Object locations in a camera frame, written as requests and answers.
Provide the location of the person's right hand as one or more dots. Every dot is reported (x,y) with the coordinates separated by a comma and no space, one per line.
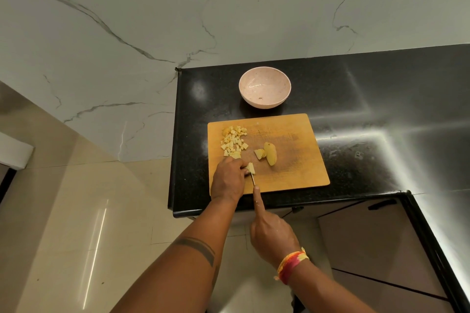
(273,239)

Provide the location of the person's left hand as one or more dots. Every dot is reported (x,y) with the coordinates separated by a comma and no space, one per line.
(227,182)

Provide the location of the potato slice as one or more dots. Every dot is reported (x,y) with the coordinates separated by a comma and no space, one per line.
(251,168)

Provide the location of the pile of diced potato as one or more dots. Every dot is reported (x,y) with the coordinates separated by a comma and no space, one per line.
(234,141)

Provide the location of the yellow potato half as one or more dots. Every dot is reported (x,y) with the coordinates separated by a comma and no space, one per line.
(270,154)

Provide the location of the pink speckled bowl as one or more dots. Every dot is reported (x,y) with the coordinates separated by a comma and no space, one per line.
(264,84)

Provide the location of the person's right forearm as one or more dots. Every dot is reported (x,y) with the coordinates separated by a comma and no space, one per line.
(326,290)

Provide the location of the person's left forearm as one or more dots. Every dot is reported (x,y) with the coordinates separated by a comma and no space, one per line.
(183,276)

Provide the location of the person's foot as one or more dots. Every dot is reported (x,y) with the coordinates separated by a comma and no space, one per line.
(298,304)

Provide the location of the wooden cutting board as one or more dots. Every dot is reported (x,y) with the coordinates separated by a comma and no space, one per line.
(297,173)

